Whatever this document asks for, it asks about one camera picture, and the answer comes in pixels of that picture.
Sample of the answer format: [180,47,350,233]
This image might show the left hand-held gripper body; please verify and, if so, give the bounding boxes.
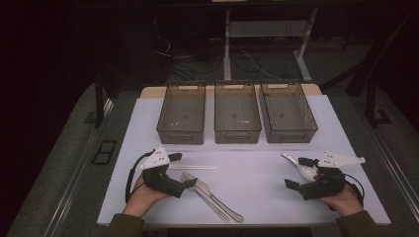
[140,145,186,199]

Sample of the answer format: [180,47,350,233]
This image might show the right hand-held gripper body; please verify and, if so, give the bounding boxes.
[298,150,367,201]

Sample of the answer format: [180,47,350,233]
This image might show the white ceramic spoon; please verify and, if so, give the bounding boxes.
[281,152,319,183]

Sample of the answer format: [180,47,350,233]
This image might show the silver metal knife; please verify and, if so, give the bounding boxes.
[182,171,245,223]

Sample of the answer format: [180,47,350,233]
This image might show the translucent brown plastic basket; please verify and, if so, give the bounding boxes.
[156,82,207,146]
[213,81,263,145]
[259,81,319,144]

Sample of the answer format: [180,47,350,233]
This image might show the person's right hand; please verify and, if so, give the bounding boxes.
[316,184,364,217]

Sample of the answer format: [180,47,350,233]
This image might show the person's left hand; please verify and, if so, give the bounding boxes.
[122,177,171,218]

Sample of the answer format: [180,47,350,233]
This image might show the white table mat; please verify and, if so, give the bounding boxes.
[97,94,391,227]

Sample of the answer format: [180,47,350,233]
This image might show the black metal stand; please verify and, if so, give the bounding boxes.
[365,78,393,128]
[84,71,115,129]

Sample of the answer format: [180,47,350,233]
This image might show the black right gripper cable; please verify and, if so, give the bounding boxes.
[344,173,366,209]

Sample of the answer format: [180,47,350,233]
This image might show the black floor cables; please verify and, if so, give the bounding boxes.
[152,18,225,83]

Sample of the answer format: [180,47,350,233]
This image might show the white floor cable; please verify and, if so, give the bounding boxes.
[241,48,285,82]

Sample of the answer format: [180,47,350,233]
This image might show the white metal desk frame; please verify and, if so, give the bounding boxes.
[222,8,319,83]

